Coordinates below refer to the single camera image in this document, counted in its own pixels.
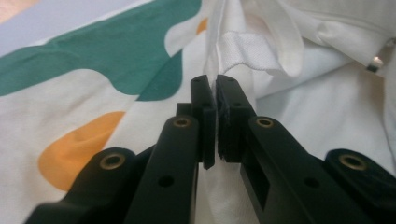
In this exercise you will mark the white tote bag coloured shapes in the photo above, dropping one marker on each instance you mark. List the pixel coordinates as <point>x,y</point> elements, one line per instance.
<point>311,109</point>

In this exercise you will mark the pale blue table mat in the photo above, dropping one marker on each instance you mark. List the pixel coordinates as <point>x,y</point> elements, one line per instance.
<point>62,18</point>

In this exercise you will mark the small silver metal piece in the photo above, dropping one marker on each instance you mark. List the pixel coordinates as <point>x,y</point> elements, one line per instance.
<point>375,63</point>

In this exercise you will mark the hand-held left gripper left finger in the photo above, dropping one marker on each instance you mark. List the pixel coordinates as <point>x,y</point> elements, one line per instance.
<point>174,155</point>

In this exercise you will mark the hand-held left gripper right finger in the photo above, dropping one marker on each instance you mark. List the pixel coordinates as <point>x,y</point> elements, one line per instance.
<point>274,161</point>

